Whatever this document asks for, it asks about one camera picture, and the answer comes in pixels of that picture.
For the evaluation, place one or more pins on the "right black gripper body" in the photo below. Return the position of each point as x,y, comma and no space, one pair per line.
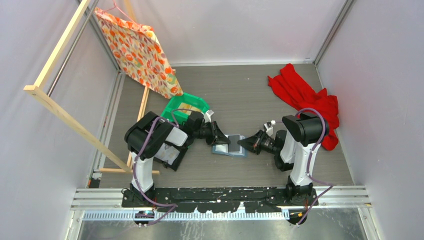
267,145

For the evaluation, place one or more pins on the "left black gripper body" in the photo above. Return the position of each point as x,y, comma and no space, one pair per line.
207,132

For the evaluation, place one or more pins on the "grey credit card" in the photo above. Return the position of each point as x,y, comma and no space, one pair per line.
234,146

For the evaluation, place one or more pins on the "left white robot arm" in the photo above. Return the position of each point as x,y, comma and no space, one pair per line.
157,139

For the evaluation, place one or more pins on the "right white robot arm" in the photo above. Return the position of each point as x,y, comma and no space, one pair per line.
294,149

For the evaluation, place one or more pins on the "green plastic bin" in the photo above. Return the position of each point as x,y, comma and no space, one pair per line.
180,107

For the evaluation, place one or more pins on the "black tray with paper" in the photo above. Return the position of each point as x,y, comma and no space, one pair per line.
170,156

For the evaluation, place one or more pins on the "red cloth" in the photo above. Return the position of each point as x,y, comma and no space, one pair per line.
292,89

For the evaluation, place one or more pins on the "floral orange fabric bag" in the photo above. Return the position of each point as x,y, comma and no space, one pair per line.
138,53

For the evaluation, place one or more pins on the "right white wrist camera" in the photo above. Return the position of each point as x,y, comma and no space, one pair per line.
269,127

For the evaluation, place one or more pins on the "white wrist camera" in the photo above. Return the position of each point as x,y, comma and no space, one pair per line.
207,116
269,127

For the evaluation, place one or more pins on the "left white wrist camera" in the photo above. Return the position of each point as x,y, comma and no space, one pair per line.
207,116

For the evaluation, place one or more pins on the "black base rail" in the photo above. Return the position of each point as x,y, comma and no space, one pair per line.
216,199

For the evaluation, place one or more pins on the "wooden frame rack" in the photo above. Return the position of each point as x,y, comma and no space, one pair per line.
85,7

